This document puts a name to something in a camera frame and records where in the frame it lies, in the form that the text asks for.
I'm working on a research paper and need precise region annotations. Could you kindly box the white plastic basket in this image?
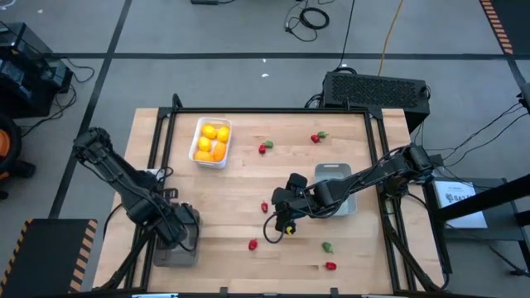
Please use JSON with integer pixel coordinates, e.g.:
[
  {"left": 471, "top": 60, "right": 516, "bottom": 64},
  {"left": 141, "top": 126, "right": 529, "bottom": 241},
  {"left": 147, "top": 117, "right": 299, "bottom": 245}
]
[{"left": 188, "top": 117, "right": 233, "bottom": 170}]

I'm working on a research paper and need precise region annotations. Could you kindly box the light grey plastic basket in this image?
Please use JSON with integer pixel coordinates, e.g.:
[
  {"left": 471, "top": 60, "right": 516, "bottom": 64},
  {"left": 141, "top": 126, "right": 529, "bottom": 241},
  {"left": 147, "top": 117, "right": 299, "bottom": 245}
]
[{"left": 313, "top": 162, "right": 359, "bottom": 217}]

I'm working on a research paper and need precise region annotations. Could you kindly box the black side table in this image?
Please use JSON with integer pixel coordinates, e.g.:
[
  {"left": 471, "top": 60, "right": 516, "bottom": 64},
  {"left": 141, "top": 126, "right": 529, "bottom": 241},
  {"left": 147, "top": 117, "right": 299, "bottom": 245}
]
[{"left": 424, "top": 176, "right": 530, "bottom": 243}]

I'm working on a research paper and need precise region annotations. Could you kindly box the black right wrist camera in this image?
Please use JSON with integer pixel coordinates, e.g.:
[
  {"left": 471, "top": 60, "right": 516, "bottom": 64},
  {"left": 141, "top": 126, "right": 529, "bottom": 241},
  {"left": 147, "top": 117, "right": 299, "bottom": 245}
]
[{"left": 275, "top": 209, "right": 297, "bottom": 237}]

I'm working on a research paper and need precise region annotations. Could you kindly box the black floor cable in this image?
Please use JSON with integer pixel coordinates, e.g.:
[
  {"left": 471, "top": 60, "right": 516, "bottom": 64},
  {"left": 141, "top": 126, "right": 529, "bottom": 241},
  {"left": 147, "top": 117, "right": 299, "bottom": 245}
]
[
  {"left": 453, "top": 101, "right": 530, "bottom": 162},
  {"left": 333, "top": 0, "right": 357, "bottom": 75}
]

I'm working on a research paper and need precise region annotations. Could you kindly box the yellow floor cable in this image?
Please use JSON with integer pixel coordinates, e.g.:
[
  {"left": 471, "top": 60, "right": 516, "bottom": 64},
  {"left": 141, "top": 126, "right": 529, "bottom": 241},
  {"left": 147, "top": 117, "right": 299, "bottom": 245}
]
[{"left": 377, "top": 0, "right": 405, "bottom": 77}]

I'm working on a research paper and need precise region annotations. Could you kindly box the black perforated computer case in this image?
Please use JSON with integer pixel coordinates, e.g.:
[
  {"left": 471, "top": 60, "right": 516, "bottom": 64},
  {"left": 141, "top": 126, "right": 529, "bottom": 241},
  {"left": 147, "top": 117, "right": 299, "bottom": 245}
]
[{"left": 320, "top": 70, "right": 431, "bottom": 134}]

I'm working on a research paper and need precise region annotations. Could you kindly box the black aluminium table frame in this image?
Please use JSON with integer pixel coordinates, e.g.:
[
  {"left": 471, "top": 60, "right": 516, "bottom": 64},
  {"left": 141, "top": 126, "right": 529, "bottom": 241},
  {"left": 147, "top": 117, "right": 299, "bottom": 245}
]
[{"left": 97, "top": 93, "right": 448, "bottom": 296}]

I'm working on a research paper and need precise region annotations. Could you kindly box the white paper sheet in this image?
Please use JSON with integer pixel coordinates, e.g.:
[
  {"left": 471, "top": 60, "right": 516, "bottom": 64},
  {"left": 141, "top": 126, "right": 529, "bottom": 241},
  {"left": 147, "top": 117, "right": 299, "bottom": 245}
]
[{"left": 433, "top": 180, "right": 489, "bottom": 230}]

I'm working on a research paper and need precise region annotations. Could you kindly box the black hazard-striped floor mat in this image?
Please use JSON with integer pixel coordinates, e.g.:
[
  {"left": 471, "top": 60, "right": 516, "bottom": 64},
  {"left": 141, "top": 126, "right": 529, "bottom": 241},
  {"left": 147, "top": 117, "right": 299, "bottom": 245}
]
[
  {"left": 0, "top": 218, "right": 99, "bottom": 298},
  {"left": 479, "top": 0, "right": 530, "bottom": 55}
]

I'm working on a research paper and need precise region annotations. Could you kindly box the black metal beam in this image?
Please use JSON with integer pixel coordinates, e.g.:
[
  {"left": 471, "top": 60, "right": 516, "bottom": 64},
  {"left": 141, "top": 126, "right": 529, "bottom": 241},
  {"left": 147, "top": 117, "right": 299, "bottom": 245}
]
[{"left": 434, "top": 173, "right": 530, "bottom": 223}]

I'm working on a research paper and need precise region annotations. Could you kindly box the coiled black cable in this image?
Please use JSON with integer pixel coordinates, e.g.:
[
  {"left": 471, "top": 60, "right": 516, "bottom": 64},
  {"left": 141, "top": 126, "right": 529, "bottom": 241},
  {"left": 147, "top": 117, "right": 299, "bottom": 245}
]
[{"left": 283, "top": 0, "right": 331, "bottom": 43}]

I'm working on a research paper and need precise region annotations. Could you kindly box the orange and black machine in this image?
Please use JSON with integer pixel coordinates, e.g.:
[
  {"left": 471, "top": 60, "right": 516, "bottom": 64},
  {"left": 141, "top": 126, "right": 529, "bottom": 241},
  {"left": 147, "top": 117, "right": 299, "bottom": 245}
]
[{"left": 0, "top": 113, "right": 37, "bottom": 202}]

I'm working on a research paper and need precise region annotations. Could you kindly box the black equipment cart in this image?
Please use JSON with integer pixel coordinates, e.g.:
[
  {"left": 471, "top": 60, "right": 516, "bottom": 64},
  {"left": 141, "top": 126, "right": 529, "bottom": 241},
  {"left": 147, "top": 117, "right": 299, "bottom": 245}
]
[{"left": 0, "top": 21, "right": 75, "bottom": 119}]

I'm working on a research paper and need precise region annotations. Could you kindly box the dark grey plastic basket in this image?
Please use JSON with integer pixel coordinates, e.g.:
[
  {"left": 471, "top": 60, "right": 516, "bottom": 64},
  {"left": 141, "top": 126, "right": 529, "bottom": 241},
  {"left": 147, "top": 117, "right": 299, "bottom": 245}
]
[{"left": 152, "top": 207, "right": 203, "bottom": 268}]

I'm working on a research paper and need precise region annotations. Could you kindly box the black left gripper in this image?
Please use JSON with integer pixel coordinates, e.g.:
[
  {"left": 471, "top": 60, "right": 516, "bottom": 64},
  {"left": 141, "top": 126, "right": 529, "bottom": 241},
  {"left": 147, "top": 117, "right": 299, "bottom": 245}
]
[{"left": 157, "top": 202, "right": 202, "bottom": 252}]

